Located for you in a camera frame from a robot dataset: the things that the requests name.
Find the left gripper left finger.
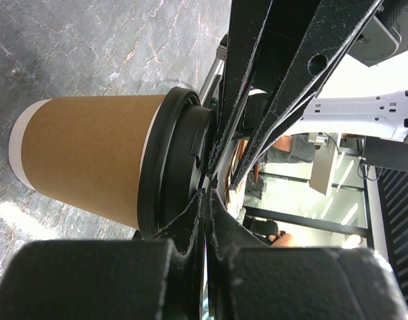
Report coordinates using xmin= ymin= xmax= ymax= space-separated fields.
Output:
xmin=0 ymin=191 xmax=205 ymax=319

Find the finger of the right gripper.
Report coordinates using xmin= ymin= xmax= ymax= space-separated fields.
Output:
xmin=208 ymin=1 xmax=274 ymax=173
xmin=231 ymin=1 xmax=381 ymax=188

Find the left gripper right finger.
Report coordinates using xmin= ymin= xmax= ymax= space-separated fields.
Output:
xmin=205 ymin=190 xmax=408 ymax=319

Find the black plastic cup lid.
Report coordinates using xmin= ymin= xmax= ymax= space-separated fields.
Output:
xmin=137 ymin=87 xmax=217 ymax=239

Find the brown paper cup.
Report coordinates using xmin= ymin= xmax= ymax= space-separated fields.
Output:
xmin=9 ymin=95 xmax=164 ymax=228

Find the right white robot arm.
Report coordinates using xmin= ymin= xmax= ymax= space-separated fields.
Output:
xmin=208 ymin=1 xmax=408 ymax=187

